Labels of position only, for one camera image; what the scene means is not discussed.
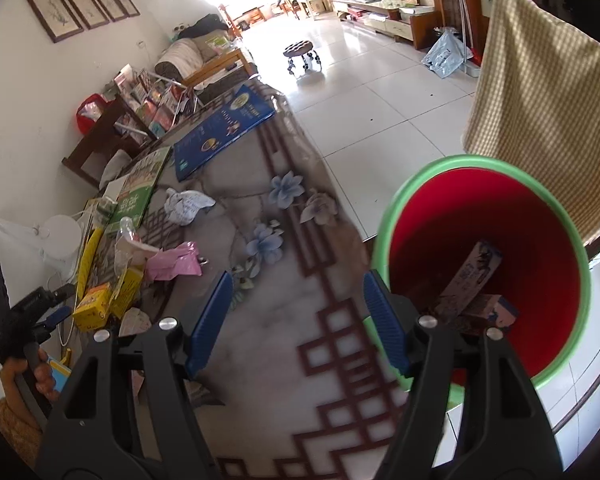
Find light blue plastic bag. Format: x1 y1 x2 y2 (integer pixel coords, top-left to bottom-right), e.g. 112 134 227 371
421 30 469 79

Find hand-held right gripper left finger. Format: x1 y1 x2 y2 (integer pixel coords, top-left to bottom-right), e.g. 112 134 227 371
35 270 234 480

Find small brown carton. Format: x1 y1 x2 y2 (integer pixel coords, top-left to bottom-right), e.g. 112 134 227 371
459 294 520 336

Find yellow carton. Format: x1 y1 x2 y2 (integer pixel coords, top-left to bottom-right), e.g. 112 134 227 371
109 265 146 319

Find round brown stool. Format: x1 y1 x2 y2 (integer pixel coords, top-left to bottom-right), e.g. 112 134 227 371
282 39 324 77

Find row of magazines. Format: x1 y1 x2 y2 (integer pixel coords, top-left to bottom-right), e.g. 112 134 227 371
112 64 192 137

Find green snack packet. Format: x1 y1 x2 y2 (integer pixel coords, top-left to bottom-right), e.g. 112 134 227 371
102 146 172 237

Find blue and yellow card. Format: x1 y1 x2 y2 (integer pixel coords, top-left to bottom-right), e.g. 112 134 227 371
45 355 74 397

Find small yellow box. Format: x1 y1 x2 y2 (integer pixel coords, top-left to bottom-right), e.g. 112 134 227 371
72 282 114 332

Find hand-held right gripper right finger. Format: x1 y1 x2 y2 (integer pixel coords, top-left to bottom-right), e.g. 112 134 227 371
362 269 566 480

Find dark wooden shelf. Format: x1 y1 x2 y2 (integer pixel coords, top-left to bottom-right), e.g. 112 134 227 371
61 95 192 191

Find tall wooden cabinet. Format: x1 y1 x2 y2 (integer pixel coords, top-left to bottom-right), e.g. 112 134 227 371
424 0 492 52

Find low wooden cabinet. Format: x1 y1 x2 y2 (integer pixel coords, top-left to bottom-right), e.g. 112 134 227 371
332 0 437 51

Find person's left hand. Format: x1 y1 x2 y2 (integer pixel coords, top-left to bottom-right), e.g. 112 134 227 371
0 348 64 403

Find white paper scrap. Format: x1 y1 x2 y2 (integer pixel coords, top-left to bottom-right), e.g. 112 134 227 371
117 307 154 339

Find red bag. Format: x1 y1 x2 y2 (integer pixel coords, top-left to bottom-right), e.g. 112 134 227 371
76 92 114 136

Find pink plastic bag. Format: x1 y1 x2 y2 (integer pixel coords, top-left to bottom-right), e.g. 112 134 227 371
144 241 210 284

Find wooden sofa with cushions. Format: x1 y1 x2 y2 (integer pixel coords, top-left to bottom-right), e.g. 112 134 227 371
154 12 261 92

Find blue book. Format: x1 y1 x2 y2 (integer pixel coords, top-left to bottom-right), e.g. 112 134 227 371
173 84 275 182

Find clear plastic bottle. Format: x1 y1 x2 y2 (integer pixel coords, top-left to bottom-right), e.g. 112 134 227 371
111 216 161 272

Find beige checked cloth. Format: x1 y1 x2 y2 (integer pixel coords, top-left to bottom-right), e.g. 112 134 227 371
461 0 600 247

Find red bin with green rim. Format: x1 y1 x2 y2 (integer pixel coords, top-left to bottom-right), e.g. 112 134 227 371
371 156 592 406

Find white round lamp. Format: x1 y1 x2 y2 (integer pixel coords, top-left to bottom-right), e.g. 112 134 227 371
0 214 84 282

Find printed grey carton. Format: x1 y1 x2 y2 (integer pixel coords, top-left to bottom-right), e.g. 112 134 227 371
432 241 504 319

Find long yellow packet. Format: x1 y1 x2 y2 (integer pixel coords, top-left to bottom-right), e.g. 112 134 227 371
75 227 105 301

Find white paper sheets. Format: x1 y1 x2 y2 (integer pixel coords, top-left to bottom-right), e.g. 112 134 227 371
97 150 134 202

